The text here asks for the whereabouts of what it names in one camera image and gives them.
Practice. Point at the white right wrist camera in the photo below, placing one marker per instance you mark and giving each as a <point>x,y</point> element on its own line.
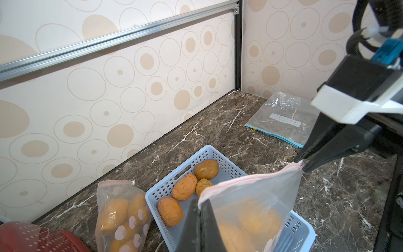
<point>358,87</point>

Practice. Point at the red and chrome toaster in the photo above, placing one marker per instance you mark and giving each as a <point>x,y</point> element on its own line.
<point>27,237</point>

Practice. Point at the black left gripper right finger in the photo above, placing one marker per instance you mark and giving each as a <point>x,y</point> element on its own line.
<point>210,236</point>

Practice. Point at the light blue plastic basket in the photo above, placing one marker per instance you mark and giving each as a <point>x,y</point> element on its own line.
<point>297,236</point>

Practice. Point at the silver aluminium rail back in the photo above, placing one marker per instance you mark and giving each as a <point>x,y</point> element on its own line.
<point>38,62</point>

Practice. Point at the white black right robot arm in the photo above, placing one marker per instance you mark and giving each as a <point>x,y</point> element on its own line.
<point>377,36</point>

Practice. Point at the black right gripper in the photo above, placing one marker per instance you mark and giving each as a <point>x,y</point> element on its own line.
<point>329,140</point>

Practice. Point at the clear zipper bag blue strip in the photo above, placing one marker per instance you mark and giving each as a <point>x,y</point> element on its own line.
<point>286,117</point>

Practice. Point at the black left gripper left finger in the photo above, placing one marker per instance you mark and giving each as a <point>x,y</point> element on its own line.
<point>190,237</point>

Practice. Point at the clear zipper bag pink strip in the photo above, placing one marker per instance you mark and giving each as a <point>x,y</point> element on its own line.
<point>129,236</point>
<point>276,191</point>

